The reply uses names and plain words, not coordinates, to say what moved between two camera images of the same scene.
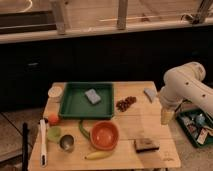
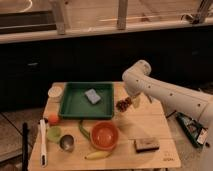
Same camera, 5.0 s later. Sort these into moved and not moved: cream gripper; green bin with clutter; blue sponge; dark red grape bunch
Moved: cream gripper
Not moved: blue sponge; green bin with clutter; dark red grape bunch
